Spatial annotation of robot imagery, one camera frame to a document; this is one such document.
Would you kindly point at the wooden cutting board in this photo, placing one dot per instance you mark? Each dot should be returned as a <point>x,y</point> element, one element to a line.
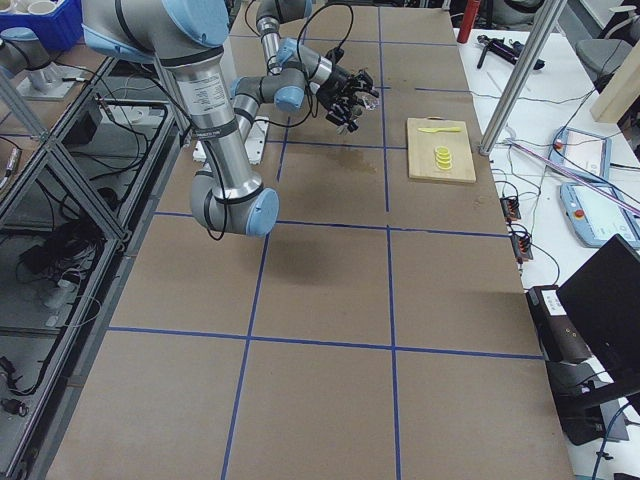
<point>422,156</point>

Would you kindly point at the yellow plastic knife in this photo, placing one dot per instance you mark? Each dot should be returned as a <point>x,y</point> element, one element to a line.
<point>452,129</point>

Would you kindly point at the aluminium frame post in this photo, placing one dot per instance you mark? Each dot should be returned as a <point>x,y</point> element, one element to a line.
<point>535,42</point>

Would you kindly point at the red bottle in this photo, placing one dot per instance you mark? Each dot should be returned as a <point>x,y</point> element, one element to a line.
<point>468,20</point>

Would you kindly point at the wooden plank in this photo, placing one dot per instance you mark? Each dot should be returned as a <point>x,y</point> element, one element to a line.
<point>620,93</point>

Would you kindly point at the black monitor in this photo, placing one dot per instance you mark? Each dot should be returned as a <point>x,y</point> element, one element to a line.
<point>602,300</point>

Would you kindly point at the brown black box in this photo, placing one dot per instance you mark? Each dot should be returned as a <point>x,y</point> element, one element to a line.
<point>558,335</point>

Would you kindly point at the near teach pendant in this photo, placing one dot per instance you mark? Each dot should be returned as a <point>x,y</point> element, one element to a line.
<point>595,214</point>

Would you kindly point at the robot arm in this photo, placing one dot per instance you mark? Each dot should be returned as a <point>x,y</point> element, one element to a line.
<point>186,38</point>
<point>270,16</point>

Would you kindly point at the far teach pendant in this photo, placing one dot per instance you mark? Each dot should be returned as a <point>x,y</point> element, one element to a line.
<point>584,154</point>

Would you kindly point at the blue storage bin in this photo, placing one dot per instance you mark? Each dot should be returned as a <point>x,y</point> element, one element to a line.
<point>59,30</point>

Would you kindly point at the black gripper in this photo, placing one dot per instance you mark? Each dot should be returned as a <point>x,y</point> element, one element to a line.
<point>336,86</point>

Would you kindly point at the teach pendant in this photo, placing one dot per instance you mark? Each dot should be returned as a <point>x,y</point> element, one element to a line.
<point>584,154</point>
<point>595,214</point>

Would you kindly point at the grey office chair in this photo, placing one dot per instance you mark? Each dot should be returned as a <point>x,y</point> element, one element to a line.
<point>603,55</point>

